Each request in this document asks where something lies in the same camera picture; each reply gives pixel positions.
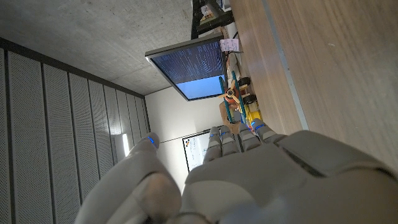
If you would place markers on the black computer monitor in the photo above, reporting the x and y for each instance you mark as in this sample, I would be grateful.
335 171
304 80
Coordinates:
192 68

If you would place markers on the paper sticky note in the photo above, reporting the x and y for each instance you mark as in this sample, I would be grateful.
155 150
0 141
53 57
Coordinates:
229 45

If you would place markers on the wall light strip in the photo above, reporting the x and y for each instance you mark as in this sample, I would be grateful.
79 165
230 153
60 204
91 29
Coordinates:
125 144

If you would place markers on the wooden toy airplane teal wings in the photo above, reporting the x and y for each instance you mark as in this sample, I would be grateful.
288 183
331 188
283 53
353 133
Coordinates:
231 95

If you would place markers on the whiteboard with writing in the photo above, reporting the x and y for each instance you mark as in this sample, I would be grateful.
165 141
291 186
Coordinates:
196 152

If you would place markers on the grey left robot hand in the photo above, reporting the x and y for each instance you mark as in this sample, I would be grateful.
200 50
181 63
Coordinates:
280 186

